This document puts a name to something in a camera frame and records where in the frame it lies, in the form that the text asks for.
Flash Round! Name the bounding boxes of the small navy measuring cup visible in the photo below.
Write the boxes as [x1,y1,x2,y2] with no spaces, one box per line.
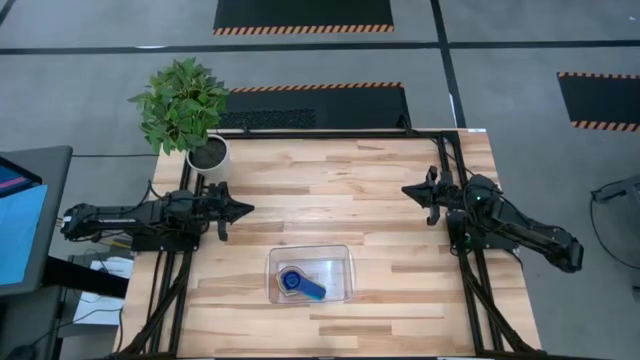
[279,266,314,296]

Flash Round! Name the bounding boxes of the white papers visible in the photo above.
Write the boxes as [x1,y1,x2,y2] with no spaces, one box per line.
[73,256,135,326]

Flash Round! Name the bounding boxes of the clear plastic basket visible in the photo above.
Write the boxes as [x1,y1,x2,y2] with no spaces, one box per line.
[264,244,357,305]

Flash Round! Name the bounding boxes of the black hazard-striped floor mat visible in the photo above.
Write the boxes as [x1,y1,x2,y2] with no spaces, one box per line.
[556,71,640,133]
[219,82,412,130]
[213,0,395,36]

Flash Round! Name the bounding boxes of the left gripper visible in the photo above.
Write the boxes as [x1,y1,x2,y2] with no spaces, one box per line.
[199,180,255,243]

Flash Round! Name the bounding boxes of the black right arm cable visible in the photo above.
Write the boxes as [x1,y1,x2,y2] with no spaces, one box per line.
[439,138,476,181]

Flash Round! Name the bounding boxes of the computer monitor screen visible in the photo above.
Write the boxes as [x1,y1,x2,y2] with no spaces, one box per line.
[0,156,44,199]

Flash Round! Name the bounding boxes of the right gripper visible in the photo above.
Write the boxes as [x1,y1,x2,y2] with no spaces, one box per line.
[401,165,459,227]

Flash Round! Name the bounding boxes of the black aluminium table frame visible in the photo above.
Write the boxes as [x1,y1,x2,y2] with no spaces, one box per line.
[113,128,546,359]

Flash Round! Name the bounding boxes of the green leafy plant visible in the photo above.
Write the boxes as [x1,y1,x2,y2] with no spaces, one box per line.
[128,57,230,157]

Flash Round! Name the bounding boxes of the light blue sheet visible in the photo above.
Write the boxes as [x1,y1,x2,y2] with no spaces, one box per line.
[0,184,49,287]

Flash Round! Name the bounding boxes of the black desk bar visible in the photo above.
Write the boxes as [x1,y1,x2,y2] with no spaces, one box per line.
[42,255,130,300]

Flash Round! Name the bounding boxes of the white plant pot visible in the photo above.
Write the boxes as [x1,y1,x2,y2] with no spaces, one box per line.
[185,133,233,185]

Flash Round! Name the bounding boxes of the grey desk top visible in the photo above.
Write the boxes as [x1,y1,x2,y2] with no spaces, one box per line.
[0,145,74,297]

